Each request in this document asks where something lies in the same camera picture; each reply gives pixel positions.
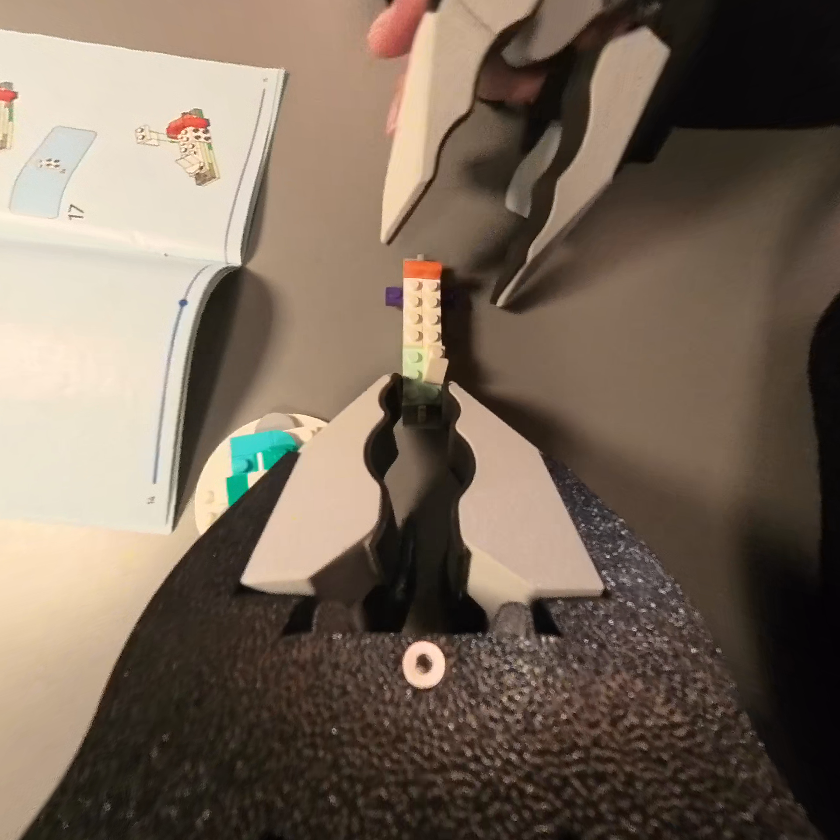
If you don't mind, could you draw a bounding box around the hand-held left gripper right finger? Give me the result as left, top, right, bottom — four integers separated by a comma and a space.
443, 379, 605, 634

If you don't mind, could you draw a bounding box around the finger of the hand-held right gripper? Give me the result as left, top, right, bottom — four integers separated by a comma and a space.
379, 0, 538, 245
491, 29, 672, 309

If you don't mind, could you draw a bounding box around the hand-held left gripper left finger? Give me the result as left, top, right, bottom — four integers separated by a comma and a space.
240, 374, 404, 634

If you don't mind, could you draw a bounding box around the white and green lego assembly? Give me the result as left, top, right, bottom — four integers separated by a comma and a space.
382, 252, 470, 429

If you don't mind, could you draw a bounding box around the round white lego base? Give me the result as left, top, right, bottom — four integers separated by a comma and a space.
197, 412, 329, 532

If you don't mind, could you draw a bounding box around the person's right hand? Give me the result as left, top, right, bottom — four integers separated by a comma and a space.
366, 0, 429, 59

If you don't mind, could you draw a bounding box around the open instruction booklet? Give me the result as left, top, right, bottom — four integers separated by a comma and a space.
0, 29, 288, 536

